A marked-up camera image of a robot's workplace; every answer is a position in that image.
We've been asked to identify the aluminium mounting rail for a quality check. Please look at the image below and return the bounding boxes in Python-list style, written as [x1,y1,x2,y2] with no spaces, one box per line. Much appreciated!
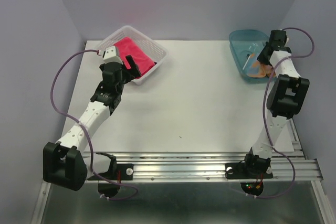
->
[114,152,323,183]

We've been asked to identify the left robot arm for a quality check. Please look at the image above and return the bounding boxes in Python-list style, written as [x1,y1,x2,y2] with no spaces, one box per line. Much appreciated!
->
[43,50,141,191]

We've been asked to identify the teal translucent plastic tub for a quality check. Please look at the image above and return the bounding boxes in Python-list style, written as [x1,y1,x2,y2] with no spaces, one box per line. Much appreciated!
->
[229,29,269,83]

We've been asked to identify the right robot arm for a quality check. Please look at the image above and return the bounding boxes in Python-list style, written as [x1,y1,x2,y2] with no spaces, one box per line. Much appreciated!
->
[241,28,310,177]

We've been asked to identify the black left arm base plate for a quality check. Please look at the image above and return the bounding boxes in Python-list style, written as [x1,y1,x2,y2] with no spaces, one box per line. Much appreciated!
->
[99,163,134,182]

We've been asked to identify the pink towel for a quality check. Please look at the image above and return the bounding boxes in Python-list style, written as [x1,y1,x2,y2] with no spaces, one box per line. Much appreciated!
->
[114,37,155,77]

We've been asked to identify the white perforated plastic basket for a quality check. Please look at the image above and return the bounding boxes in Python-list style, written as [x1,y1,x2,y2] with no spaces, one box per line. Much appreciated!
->
[95,25,169,85]

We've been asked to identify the orange patterned towel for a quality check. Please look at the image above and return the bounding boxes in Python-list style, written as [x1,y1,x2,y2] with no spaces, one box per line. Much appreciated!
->
[244,54,273,78]

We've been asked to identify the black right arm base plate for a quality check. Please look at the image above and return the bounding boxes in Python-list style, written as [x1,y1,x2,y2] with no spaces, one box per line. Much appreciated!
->
[225,162,274,180]

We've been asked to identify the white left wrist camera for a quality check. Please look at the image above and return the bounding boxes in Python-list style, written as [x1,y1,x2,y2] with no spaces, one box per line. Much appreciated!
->
[102,46,123,64]

